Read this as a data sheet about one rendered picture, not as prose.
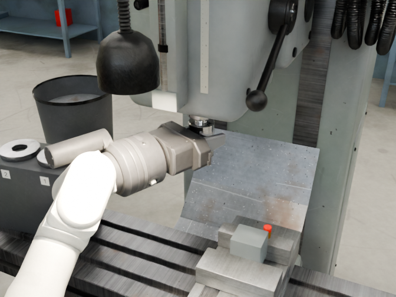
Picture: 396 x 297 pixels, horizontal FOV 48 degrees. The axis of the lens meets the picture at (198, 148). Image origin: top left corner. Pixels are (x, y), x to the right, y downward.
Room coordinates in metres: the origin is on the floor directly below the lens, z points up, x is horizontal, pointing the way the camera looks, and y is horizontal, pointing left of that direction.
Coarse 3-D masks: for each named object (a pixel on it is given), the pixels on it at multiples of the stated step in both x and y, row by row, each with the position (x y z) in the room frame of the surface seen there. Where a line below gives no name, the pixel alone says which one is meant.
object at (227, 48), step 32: (192, 0) 0.61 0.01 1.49; (224, 0) 0.59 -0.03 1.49; (256, 0) 0.62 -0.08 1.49; (192, 32) 0.61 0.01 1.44; (224, 32) 0.59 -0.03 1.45; (256, 32) 0.63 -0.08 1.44; (192, 64) 0.61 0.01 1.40; (224, 64) 0.59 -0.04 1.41; (256, 64) 0.64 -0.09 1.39; (192, 96) 0.61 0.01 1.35; (224, 96) 0.59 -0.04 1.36
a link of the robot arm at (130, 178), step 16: (64, 144) 0.57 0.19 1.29; (80, 144) 0.58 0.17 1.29; (96, 144) 0.59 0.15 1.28; (112, 144) 0.59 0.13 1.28; (128, 144) 0.59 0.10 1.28; (48, 160) 0.56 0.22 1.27; (64, 160) 0.55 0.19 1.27; (112, 160) 0.57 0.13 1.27; (128, 160) 0.57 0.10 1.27; (64, 176) 0.53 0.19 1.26; (128, 176) 0.55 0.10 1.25; (144, 176) 0.57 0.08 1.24; (112, 192) 0.53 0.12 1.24; (128, 192) 0.56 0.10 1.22
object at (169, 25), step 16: (160, 0) 0.58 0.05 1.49; (176, 0) 0.58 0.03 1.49; (160, 16) 0.58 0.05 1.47; (176, 16) 0.58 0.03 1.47; (160, 32) 0.58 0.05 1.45; (176, 32) 0.58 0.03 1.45; (160, 48) 0.58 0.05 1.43; (176, 48) 0.58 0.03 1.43; (160, 64) 0.59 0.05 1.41; (176, 64) 0.58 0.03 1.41; (160, 80) 0.59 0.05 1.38; (176, 80) 0.58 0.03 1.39; (160, 96) 0.58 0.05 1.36; (176, 96) 0.58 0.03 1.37; (176, 112) 0.58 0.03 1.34
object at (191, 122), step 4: (188, 120) 0.71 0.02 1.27; (192, 120) 0.70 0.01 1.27; (208, 120) 0.70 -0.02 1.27; (212, 120) 0.70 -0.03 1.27; (188, 124) 0.69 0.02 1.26; (192, 124) 0.69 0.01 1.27; (196, 124) 0.69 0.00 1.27; (200, 124) 0.69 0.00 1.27; (204, 124) 0.69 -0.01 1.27; (208, 124) 0.69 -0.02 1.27; (212, 124) 0.69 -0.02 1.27; (192, 128) 0.68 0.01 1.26; (196, 128) 0.68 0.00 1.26; (200, 128) 0.68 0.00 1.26; (204, 128) 0.68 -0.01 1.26; (208, 128) 0.68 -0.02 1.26; (212, 128) 0.69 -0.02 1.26
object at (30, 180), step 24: (24, 144) 0.92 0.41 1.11; (48, 144) 0.94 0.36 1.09; (0, 168) 0.85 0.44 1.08; (24, 168) 0.83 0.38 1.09; (48, 168) 0.83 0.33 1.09; (0, 192) 0.85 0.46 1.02; (24, 192) 0.83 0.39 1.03; (48, 192) 0.81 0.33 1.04; (0, 216) 0.86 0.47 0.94; (24, 216) 0.84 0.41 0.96
